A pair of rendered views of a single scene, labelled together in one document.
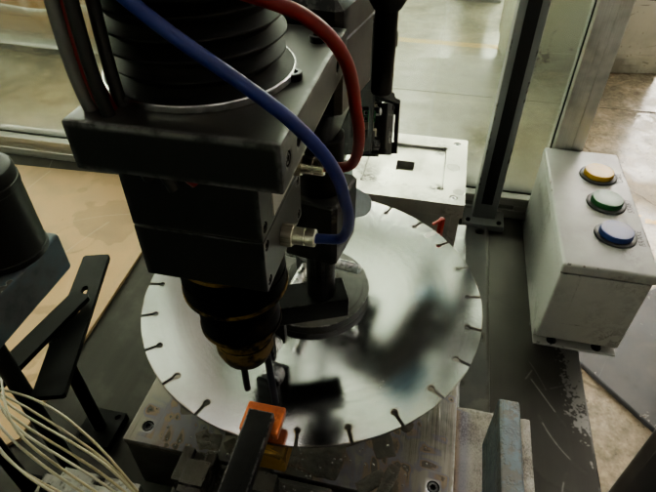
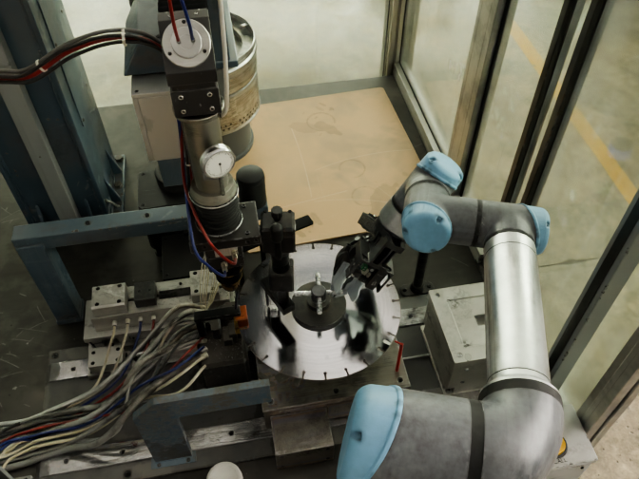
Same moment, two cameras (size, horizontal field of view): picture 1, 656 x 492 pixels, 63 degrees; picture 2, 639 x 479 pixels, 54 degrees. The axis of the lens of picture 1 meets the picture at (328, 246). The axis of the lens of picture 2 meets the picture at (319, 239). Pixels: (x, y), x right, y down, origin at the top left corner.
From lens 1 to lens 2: 0.93 m
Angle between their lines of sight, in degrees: 47
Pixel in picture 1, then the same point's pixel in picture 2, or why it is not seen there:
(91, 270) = (300, 222)
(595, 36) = (612, 369)
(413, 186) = (457, 330)
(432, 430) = (299, 394)
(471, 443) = (307, 419)
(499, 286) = not seen: hidden behind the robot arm
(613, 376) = not seen: outside the picture
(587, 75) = (602, 387)
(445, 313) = (329, 362)
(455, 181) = (479, 352)
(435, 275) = (354, 352)
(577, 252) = not seen: hidden behind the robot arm
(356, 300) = (316, 323)
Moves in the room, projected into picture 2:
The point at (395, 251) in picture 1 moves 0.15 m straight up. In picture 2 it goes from (363, 330) to (368, 284)
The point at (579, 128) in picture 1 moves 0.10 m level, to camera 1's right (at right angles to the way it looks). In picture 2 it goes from (590, 415) to (628, 466)
